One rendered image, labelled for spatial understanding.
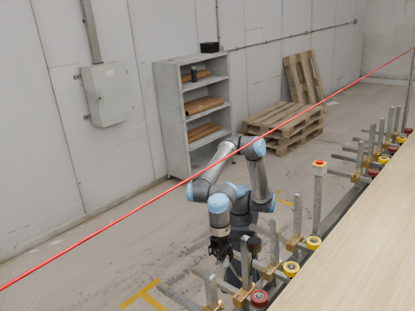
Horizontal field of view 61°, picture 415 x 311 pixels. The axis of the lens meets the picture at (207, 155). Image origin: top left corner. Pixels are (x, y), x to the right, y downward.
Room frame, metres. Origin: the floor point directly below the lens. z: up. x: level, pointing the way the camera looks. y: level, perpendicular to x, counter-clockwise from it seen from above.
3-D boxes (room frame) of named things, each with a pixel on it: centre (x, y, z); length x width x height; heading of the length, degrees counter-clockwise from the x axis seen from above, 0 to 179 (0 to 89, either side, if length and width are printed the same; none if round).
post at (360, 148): (2.38, -1.15, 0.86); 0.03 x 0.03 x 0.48; 47
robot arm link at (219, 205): (1.28, -0.03, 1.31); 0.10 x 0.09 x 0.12; 159
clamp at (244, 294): (1.26, -0.12, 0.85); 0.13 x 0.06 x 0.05; 137
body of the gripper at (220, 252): (1.27, -0.02, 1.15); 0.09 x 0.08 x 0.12; 137
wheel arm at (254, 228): (1.67, -0.39, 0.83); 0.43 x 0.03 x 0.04; 47
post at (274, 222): (1.46, -0.30, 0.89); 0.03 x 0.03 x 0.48; 47
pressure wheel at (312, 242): (1.54, -0.53, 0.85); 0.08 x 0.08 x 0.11
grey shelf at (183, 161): (4.38, 0.08, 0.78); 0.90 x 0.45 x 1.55; 135
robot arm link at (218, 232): (1.27, -0.03, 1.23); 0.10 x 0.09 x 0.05; 47
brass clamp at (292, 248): (1.63, -0.46, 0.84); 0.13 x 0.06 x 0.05; 137
